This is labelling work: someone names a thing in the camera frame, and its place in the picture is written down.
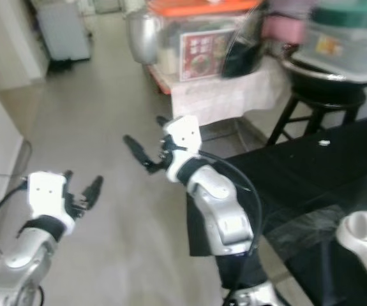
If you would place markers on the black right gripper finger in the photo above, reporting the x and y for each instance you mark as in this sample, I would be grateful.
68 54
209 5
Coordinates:
142 155
163 122

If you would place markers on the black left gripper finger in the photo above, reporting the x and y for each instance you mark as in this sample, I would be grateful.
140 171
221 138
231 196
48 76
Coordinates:
67 174
92 192

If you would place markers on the pale low box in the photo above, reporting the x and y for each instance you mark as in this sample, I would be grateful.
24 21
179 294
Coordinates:
228 95

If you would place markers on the red printed box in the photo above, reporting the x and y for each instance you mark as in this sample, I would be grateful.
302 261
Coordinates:
202 57

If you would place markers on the silver metal pot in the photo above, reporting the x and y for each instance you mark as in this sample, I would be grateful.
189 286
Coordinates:
140 38

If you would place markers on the dark bag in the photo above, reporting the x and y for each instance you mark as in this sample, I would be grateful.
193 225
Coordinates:
244 54

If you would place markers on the clear box orange lid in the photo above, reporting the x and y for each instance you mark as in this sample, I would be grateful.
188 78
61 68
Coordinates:
202 7

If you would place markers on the black stool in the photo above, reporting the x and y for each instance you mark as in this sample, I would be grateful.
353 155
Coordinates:
288 118

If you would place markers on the grey box appliance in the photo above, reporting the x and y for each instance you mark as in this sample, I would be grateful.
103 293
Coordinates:
65 32

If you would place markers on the pink plastic container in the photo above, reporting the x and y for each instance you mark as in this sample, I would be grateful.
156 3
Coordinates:
282 29

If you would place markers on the small white cap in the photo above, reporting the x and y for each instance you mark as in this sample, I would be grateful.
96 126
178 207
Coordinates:
324 143

